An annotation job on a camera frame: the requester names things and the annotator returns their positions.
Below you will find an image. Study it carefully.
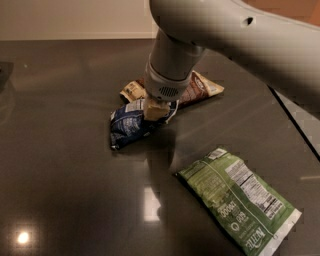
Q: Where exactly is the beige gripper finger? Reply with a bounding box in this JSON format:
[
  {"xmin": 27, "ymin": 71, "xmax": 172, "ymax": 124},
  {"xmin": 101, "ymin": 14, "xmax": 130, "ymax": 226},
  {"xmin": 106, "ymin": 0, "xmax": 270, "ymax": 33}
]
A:
[{"xmin": 143, "ymin": 96, "xmax": 170, "ymax": 121}]

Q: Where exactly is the blue chip bag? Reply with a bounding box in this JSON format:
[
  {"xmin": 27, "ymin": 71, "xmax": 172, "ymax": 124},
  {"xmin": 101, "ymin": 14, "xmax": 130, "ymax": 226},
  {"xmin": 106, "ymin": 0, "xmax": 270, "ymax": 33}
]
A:
[{"xmin": 110, "ymin": 99, "xmax": 178, "ymax": 150}]

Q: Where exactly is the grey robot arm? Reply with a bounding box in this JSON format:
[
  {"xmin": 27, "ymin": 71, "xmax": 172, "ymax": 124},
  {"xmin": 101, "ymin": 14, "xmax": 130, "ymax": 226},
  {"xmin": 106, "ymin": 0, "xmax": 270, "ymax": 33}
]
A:
[{"xmin": 145, "ymin": 0, "xmax": 320, "ymax": 118}]

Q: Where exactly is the brown chip bag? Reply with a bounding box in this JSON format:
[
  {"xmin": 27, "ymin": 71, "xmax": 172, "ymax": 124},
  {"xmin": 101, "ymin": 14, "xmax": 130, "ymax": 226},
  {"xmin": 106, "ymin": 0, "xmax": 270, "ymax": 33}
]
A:
[{"xmin": 120, "ymin": 71, "xmax": 224, "ymax": 108}]

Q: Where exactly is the green jalapeno chip bag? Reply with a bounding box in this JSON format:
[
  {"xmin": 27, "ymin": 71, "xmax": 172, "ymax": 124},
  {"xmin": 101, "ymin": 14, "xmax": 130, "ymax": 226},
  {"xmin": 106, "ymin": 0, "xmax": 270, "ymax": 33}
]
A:
[{"xmin": 176, "ymin": 148, "xmax": 301, "ymax": 256}]

